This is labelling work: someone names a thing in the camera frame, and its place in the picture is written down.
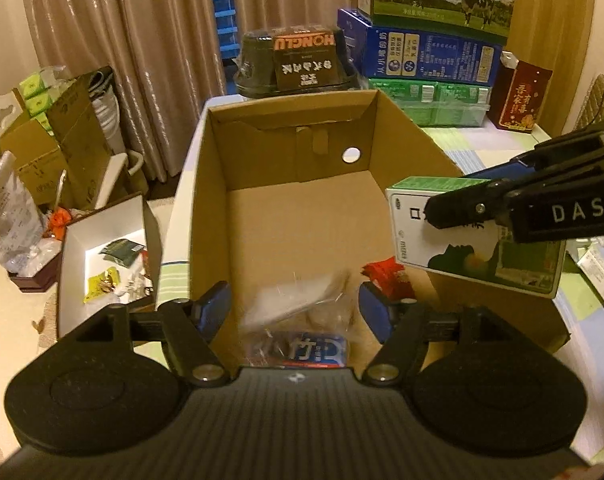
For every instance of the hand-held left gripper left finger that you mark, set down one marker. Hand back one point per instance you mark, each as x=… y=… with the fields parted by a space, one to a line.
x=216 y=301

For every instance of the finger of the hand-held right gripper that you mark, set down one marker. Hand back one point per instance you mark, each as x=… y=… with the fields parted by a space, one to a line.
x=462 y=208
x=577 y=140

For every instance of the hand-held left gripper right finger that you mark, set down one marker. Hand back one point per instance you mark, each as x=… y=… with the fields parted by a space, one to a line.
x=374 y=311

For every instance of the white and green medicine box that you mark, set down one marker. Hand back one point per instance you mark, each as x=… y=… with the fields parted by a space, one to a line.
x=412 y=245

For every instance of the plaid cloth desktop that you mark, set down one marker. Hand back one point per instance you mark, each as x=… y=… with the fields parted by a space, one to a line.
x=482 y=150

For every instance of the red snack packet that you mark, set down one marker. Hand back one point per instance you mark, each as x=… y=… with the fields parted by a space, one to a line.
x=389 y=277

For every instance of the red gift box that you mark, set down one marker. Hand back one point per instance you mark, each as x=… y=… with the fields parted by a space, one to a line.
x=524 y=95

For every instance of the stack of papers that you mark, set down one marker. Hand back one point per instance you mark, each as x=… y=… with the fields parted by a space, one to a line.
x=599 y=275

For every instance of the clear plastic bag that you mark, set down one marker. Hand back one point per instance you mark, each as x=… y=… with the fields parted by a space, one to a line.
x=292 y=300

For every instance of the blue and white packet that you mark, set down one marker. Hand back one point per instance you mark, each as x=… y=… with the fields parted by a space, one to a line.
x=307 y=351

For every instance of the dark green packet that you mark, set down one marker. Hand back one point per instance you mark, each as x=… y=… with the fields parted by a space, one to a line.
x=124 y=251

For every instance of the green carton pack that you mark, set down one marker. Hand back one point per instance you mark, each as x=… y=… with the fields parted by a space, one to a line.
x=432 y=102

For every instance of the yellow packet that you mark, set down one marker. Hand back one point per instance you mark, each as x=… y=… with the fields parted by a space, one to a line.
x=101 y=286

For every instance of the golden curtain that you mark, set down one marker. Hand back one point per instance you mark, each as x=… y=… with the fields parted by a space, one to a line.
x=552 y=10

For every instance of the white open box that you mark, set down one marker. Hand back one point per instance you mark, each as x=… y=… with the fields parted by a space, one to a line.
x=76 y=280

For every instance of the blue carton box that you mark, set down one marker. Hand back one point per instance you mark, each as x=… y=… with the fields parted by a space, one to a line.
x=432 y=55

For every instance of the orange packet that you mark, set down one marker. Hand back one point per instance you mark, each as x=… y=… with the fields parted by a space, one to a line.
x=60 y=222

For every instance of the dark red box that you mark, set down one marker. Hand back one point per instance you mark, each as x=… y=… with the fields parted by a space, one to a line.
x=31 y=280

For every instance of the milk carton box cow print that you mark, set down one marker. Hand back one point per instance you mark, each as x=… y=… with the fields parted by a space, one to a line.
x=432 y=0

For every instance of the white ribbed bucket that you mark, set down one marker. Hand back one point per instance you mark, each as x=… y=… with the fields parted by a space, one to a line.
x=109 y=120

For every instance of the large brown cardboard box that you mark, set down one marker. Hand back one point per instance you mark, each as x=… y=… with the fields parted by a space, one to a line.
x=71 y=125

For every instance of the crinkled grey plastic bag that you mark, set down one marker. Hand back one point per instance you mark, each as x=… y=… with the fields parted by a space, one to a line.
x=6 y=210

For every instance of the dark cake container brown label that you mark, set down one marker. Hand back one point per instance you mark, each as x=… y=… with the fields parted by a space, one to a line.
x=259 y=60

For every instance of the green tissue pack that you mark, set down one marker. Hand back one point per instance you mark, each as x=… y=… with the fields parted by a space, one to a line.
x=34 y=83
x=39 y=103
x=44 y=121

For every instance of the white cardboard insert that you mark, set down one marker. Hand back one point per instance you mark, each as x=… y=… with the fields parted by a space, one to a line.
x=1 y=120

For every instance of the stack of blue plastic crates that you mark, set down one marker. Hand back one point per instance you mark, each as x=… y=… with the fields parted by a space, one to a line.
x=224 y=5

